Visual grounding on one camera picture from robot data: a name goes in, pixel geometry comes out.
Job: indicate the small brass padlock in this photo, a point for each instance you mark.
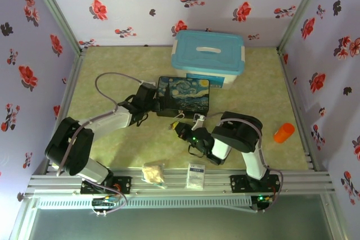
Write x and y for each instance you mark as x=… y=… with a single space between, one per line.
x=172 y=126

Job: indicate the starry night tin box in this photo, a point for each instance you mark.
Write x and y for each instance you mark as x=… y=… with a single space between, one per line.
x=185 y=94

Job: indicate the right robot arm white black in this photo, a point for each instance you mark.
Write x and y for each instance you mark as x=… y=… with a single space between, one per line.
x=239 y=133

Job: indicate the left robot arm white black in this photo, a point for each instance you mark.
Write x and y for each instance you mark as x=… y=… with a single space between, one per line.
x=109 y=122

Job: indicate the white paper packet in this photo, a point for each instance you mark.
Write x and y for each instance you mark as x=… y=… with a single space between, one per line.
x=196 y=176

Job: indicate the clear bag with tan contents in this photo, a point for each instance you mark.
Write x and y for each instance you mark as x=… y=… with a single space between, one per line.
x=153 y=174

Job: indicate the blue lid plastic storage box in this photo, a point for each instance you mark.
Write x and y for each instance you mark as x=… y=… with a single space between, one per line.
x=208 y=51

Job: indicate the orange cup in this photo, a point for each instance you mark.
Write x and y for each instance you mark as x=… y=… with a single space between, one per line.
x=284 y=133

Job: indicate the aluminium front rail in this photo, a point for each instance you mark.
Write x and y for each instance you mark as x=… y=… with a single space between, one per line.
x=174 y=190

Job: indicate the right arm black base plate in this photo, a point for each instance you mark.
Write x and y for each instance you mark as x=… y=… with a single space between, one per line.
x=239 y=183

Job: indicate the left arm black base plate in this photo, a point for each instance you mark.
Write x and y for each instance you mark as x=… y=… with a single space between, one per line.
x=123 y=185

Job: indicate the aluminium frame post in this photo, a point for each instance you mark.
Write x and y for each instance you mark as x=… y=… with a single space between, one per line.
x=56 y=12
x=301 y=9

